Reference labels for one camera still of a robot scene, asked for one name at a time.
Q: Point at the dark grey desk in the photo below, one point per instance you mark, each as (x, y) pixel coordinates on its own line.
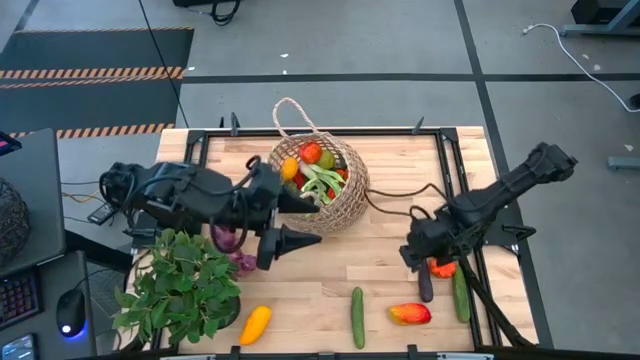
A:
(35, 200)

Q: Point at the black box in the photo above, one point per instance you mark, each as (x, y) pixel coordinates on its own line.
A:
(600, 10)

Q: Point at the woven straw basket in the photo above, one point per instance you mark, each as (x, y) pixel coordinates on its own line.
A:
(345, 215)

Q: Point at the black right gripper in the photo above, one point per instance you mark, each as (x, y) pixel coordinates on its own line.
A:
(435, 237)

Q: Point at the yellow-green apple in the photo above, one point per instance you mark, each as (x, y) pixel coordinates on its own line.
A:
(327, 160)

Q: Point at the red-lit black device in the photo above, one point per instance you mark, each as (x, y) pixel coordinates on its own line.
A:
(7, 143)

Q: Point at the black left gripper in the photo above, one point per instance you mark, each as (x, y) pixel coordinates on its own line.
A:
(257, 200)

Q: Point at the dark wicker ball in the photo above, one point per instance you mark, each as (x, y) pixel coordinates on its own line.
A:
(12, 222)

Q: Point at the red and yellow mango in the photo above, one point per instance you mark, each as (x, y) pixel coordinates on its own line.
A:
(410, 314)

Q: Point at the dark purple eggplant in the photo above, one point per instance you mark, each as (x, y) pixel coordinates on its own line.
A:
(425, 287)

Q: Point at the black hazard-striped floor mat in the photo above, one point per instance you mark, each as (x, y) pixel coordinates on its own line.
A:
(90, 105)

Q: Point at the black power adapter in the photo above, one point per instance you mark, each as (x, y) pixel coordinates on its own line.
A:
(101, 214)

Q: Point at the grey metal desk leg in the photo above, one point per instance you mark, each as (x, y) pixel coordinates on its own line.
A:
(600, 29)

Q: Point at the yellow lemon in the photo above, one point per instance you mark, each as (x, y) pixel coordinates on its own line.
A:
(289, 169)

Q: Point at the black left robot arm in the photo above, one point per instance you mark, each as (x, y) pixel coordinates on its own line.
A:
(165, 192)

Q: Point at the backlit keyboard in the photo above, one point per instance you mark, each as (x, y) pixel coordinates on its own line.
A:
(17, 297)

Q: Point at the green cucumber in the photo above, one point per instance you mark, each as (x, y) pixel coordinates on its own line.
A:
(357, 317)
(460, 297)

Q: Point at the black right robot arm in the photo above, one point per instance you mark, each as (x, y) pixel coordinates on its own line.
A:
(505, 187)

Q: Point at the black computer mouse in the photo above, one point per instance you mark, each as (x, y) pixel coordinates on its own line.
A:
(70, 310)

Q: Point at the green celery bunch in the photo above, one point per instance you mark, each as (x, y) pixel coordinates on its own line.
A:
(325, 175)

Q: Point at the orange bell pepper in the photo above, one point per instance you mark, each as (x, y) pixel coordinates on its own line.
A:
(442, 271)

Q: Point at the smartphone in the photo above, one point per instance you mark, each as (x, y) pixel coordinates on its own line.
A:
(17, 349)

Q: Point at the grey metal foot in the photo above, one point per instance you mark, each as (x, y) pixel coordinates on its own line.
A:
(625, 163)

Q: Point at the black aluminium table frame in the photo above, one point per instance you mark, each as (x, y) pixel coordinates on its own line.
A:
(400, 132)

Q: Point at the black plant pot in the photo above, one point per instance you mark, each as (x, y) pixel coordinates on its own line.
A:
(231, 315)

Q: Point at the green leafy plant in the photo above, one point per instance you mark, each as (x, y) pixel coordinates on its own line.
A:
(175, 285)

